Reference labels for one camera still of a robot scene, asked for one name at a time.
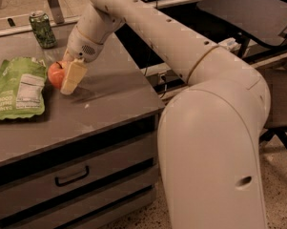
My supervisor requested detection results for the grey drawer cabinet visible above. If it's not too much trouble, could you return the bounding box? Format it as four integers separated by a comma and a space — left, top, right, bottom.
0, 35, 164, 229

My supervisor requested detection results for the black folding stand table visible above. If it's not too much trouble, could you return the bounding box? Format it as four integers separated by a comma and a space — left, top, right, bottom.
197, 0, 287, 57

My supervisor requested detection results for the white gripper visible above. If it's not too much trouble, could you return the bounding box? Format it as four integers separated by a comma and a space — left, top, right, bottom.
60, 26, 104, 94

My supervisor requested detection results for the red apple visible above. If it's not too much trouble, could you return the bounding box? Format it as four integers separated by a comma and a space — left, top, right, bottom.
48, 61, 66, 89

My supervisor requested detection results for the black drawer handle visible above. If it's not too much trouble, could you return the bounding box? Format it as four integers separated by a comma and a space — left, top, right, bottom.
54, 166, 90, 187

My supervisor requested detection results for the black office chair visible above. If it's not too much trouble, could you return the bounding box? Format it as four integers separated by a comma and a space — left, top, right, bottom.
258, 62, 287, 150

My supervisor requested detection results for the green soda can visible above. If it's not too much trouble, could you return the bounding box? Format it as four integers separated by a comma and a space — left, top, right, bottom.
29, 10, 56, 49

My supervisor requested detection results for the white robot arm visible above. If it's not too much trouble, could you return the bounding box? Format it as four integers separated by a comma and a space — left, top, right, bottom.
64, 0, 271, 229

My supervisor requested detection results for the green rice chip bag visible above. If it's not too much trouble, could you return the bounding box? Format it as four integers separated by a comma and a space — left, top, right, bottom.
0, 57, 47, 120

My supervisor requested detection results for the small white box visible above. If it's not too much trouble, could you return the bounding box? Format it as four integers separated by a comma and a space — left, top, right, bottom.
218, 37, 238, 52

